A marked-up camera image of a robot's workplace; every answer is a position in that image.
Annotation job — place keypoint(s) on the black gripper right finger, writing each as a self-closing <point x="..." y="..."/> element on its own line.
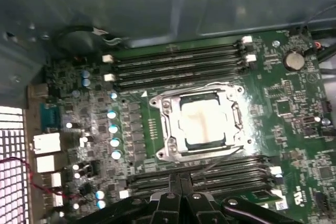
<point x="202" y="208"/>

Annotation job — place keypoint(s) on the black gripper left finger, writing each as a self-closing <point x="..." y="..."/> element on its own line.
<point x="162" y="208"/>

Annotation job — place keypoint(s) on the silver CPU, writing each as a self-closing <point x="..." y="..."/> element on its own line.
<point x="202" y="121"/>

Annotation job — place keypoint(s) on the CPU socket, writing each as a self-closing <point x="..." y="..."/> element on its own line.
<point x="155" y="102"/>

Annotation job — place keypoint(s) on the green motherboard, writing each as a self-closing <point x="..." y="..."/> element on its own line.
<point x="288" y="134"/>

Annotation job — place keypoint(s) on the round coin battery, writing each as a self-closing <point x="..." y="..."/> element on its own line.
<point x="294" y="60"/>

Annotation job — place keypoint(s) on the black open PC case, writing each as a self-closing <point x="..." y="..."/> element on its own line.
<point x="131" y="3"/>

